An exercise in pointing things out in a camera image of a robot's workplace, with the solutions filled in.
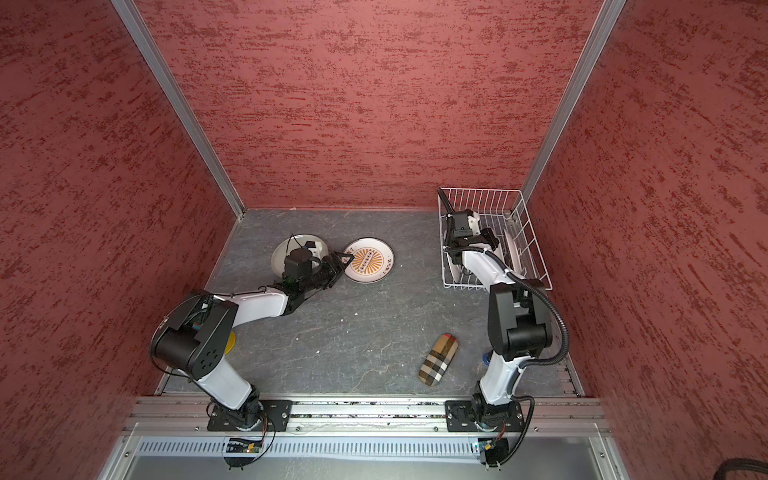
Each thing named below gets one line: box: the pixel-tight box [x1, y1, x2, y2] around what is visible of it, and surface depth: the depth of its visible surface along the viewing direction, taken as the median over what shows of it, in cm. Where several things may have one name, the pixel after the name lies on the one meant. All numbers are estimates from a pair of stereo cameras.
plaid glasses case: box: [418, 333, 459, 387], surface depth 82 cm
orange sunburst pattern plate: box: [344, 237, 395, 284], surface depth 108 cm
